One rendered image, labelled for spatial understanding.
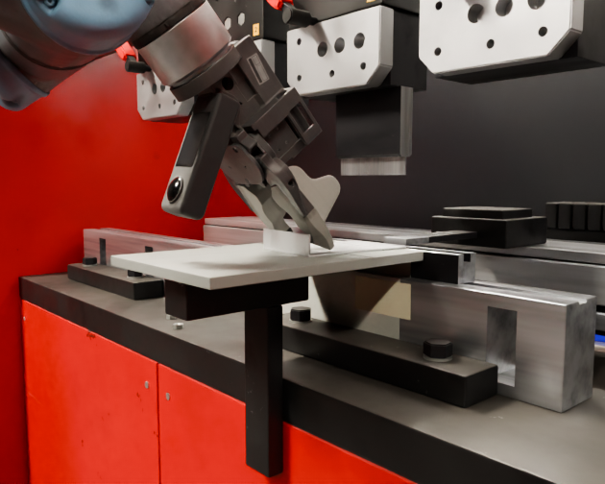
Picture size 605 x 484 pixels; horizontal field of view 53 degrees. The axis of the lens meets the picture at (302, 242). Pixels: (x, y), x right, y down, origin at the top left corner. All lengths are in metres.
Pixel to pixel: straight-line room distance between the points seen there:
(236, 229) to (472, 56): 0.85
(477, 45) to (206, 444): 0.54
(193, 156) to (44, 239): 0.89
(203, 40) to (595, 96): 0.75
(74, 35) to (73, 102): 1.07
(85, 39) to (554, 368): 0.44
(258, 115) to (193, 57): 0.08
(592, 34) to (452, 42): 0.12
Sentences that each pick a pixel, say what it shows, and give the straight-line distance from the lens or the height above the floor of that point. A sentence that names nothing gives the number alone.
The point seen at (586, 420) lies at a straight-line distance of 0.58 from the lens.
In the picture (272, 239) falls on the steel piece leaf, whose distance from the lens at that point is 0.64.
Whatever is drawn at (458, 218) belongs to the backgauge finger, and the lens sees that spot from 0.87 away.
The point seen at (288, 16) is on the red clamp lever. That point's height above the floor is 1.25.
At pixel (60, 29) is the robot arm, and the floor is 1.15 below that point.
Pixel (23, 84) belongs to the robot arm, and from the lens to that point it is 0.50.
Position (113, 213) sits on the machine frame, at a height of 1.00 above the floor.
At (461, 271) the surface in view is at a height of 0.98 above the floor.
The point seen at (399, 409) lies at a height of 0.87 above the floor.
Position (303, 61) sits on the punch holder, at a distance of 0.75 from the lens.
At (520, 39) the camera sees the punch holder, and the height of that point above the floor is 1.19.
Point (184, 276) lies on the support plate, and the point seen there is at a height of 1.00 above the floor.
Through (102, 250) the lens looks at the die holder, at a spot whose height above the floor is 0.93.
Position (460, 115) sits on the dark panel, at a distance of 1.26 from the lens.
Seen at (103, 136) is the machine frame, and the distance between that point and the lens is 1.45.
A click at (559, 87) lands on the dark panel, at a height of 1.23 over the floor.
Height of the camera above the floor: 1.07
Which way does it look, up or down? 6 degrees down
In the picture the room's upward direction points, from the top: straight up
